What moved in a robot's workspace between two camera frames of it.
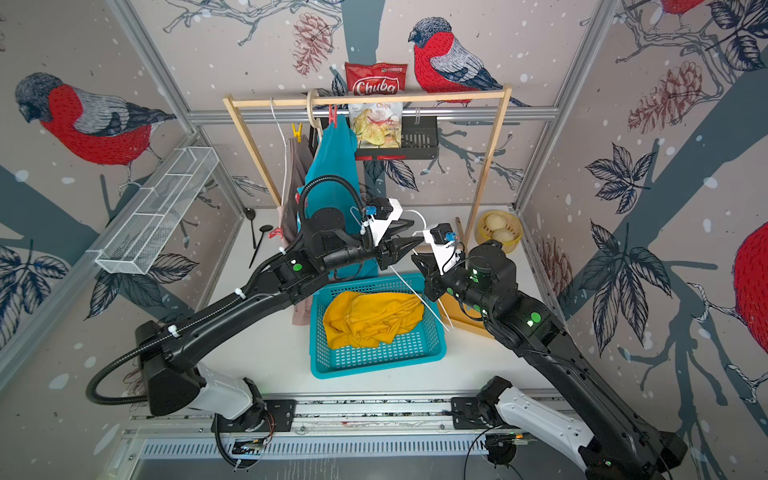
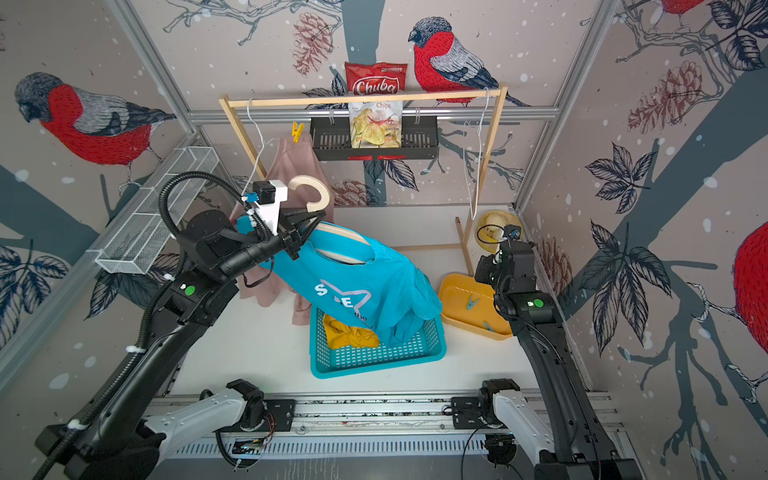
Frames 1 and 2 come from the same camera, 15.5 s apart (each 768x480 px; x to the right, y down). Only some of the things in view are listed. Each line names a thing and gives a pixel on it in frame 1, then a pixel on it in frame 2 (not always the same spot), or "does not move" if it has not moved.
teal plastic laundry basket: x=420 y=345 does not move
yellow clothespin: x=299 y=133 does not move
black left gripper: x=392 y=253 → x=288 y=231
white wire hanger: x=424 y=227 → x=472 y=213
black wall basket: x=420 y=141 does not move
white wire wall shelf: x=156 y=211 does not move
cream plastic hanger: x=316 y=123 → x=320 y=205
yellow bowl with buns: x=501 y=226 does not move
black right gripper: x=434 y=278 → x=485 y=262
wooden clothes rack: x=262 y=101 does not move
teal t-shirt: x=337 y=155 → x=342 y=268
